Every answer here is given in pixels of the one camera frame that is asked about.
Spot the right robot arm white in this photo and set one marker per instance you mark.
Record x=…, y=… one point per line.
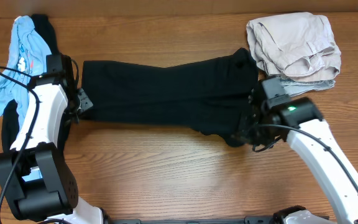
x=300, y=124

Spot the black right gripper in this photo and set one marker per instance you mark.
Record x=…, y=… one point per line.
x=250, y=121

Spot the light blue t-shirt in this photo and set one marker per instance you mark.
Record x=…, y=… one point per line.
x=27, y=57

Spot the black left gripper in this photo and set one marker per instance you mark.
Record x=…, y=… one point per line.
x=81, y=104

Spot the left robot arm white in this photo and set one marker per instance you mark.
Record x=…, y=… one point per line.
x=36, y=182

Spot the black t-shirt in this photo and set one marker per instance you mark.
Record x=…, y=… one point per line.
x=211, y=97

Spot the folded light denim jeans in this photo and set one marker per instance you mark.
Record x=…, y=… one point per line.
x=293, y=88

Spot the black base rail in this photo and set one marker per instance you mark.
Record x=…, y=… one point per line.
x=276, y=218

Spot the folded beige trousers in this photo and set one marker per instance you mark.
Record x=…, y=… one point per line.
x=299, y=46

